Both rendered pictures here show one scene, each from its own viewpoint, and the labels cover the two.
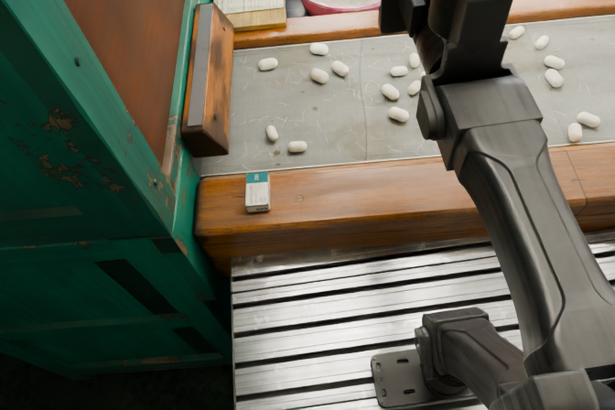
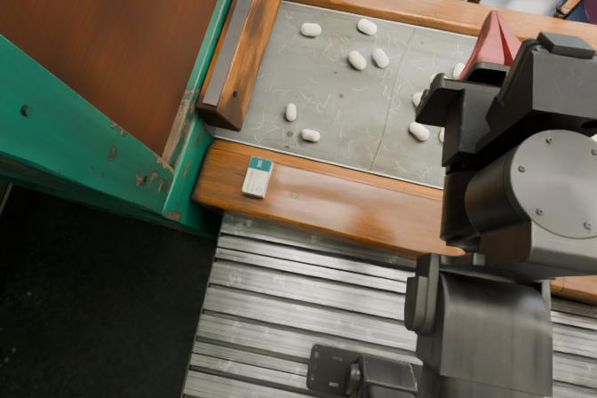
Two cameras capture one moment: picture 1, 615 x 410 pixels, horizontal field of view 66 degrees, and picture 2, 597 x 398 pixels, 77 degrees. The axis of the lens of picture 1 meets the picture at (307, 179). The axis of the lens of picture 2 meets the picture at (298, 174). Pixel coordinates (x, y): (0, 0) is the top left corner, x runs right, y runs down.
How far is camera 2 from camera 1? 0.27 m
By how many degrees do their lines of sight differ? 19
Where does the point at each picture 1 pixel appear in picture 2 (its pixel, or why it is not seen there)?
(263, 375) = (222, 326)
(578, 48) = not seen: outside the picture
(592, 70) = not seen: outside the picture
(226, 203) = (226, 178)
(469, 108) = (465, 345)
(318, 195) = (312, 197)
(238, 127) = (262, 93)
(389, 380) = (321, 369)
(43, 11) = not seen: outside the picture
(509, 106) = (516, 362)
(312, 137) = (328, 128)
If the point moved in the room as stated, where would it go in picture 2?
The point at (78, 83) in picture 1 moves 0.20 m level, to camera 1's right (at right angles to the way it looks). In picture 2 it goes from (25, 136) to (297, 184)
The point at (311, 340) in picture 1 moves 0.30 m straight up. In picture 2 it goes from (269, 311) to (235, 342)
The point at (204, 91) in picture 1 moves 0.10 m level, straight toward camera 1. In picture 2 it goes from (229, 65) to (231, 127)
